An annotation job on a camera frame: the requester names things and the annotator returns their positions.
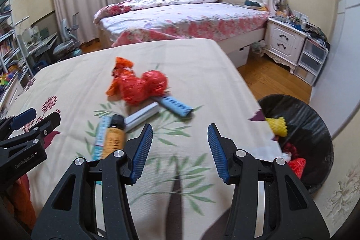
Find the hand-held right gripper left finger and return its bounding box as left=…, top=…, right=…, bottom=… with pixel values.
left=42, top=123, right=154, bottom=240

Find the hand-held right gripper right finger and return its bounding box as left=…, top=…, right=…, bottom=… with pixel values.
left=207, top=123, right=331, bottom=240

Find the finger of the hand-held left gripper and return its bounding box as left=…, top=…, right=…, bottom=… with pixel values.
left=0, top=112, right=61, bottom=149
left=0, top=108, right=37, bottom=141

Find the orange bottle black cap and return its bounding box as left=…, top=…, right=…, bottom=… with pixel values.
left=101, top=114, right=126, bottom=159

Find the grey white box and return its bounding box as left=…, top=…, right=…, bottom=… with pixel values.
left=124, top=103, right=160, bottom=132

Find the white printed tube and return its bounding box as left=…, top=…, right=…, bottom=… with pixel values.
left=94, top=116, right=111, bottom=161

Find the yellow foam fruit net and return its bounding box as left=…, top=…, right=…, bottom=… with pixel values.
left=266, top=117, right=288, bottom=136

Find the red plastic bag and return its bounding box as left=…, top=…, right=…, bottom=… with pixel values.
left=119, top=74, right=149, bottom=105

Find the dark red wrapper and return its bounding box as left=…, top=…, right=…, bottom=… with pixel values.
left=283, top=142, right=300, bottom=159

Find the red foam fruit net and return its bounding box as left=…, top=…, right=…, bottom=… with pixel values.
left=288, top=157, right=307, bottom=180

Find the orange plastic wrapper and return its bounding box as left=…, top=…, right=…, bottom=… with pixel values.
left=106, top=57, right=134, bottom=96

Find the black lined trash bin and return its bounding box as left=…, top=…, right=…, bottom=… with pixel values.
left=257, top=94, right=334, bottom=194

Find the orange red cloth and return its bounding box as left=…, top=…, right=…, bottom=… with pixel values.
left=8, top=173, right=37, bottom=232

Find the grey desk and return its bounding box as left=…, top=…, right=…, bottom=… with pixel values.
left=17, top=26, right=58, bottom=66

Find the white bookshelf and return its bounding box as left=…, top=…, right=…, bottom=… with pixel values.
left=0, top=0, right=34, bottom=105

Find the grey desk chair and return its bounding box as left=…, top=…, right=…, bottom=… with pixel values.
left=52, top=12, right=82, bottom=56

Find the white storage box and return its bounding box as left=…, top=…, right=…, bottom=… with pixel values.
left=228, top=46, right=249, bottom=65

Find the clear plastic bag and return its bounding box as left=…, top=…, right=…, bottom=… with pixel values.
left=251, top=40, right=267, bottom=54

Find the white nightstand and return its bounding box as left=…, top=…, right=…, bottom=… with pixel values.
left=263, top=16, right=308, bottom=74

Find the clear plastic drawer unit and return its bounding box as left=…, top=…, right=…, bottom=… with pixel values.
left=297, top=38, right=329, bottom=86

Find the bed with floral bedding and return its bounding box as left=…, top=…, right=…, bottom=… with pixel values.
left=93, top=0, right=275, bottom=63

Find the floral pink quilt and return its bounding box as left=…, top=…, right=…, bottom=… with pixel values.
left=94, top=0, right=228, bottom=24

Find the beige pillow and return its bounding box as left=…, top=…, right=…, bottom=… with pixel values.
left=222, top=0, right=265, bottom=8

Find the pile of small bedside items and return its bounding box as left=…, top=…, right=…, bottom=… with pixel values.
left=271, top=0, right=328, bottom=41

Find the grey wardrobe sliding door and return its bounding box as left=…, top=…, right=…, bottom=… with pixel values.
left=311, top=0, right=360, bottom=139

